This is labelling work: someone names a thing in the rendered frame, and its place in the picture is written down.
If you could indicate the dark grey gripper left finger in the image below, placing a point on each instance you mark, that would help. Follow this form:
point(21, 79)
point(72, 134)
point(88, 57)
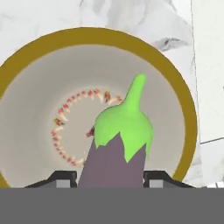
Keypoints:
point(62, 178)

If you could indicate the purple eggplant with green cap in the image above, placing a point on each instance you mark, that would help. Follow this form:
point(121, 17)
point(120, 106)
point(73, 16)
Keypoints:
point(119, 145)

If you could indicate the white bowl with gold rim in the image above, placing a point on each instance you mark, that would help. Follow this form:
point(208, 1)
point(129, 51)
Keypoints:
point(43, 87)

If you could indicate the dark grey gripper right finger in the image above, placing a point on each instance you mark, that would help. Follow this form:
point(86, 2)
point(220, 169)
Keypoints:
point(156, 178)

